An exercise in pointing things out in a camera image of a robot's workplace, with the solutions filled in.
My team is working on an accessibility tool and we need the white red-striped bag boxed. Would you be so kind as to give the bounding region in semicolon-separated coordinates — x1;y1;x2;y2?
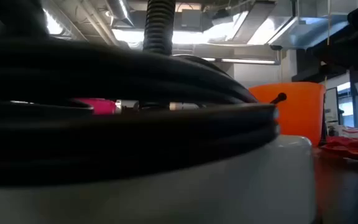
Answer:
334;124;358;140

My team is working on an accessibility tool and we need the round silver air duct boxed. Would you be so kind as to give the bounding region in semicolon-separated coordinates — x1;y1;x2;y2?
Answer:
106;0;135;27

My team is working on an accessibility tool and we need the silver rectangular ventilation duct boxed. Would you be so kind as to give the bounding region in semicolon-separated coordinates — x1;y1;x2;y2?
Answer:
231;0;352;50

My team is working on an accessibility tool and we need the framed white board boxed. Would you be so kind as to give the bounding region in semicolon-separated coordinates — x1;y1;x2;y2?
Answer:
324;86;340;125

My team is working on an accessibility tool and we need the red Skittles candy pack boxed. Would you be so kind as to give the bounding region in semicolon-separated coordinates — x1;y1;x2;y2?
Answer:
320;136;358;162

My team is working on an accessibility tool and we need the orange pumpkin bucket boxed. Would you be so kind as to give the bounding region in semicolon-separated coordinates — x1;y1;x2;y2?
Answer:
249;82;326;147

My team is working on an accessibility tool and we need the black lamp power cable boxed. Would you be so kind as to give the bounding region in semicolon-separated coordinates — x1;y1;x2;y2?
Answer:
0;35;281;187

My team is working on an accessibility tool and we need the grey ceiling box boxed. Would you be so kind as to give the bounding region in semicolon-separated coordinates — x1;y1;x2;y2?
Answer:
180;8;205;32

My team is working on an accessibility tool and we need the fluorescent tube light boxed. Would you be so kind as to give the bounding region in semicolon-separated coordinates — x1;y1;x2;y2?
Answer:
202;57;281;65

